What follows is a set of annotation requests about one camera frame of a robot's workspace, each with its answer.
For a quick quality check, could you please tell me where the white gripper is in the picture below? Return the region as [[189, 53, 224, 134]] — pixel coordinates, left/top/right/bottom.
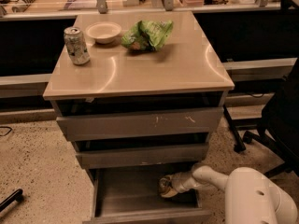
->
[[161, 172, 199, 198]]

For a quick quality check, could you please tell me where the orange soda can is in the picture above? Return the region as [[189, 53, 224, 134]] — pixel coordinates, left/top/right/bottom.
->
[[159, 175, 171, 195]]

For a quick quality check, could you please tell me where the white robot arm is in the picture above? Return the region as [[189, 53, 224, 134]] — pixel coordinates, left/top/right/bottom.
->
[[159, 163, 298, 224]]

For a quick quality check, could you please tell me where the middle grey drawer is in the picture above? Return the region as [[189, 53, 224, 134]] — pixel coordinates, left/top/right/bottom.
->
[[76, 143, 209, 169]]

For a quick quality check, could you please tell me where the grey drawer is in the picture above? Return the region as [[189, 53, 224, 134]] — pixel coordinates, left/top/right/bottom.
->
[[57, 107, 222, 141], [82, 162, 212, 224], [76, 143, 209, 169]]

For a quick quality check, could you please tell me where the bottom grey drawer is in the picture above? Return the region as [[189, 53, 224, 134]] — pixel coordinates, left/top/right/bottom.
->
[[82, 162, 212, 224]]

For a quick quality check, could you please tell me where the top grey drawer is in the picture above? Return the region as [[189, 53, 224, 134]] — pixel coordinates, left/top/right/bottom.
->
[[57, 107, 222, 141]]

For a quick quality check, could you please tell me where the grey drawer cabinet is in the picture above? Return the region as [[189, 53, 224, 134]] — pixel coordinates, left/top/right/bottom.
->
[[42, 10, 235, 224]]

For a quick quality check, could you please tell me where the white green soda can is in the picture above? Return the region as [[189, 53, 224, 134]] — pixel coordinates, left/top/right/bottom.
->
[[64, 27, 90, 65]]

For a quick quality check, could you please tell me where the black office chair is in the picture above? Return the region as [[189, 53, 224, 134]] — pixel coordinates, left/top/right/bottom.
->
[[223, 60, 299, 177]]

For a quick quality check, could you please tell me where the black chair leg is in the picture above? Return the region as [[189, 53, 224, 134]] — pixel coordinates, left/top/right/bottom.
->
[[0, 189, 23, 212]]

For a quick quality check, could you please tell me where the green chip bag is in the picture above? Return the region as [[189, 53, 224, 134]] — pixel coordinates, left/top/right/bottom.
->
[[121, 21, 174, 51]]

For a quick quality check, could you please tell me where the white bowl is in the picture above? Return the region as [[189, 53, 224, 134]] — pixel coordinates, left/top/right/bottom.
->
[[86, 21, 121, 44]]

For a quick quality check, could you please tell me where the black coiled tool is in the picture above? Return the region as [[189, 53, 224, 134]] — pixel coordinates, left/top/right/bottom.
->
[[11, 0, 35, 13]]

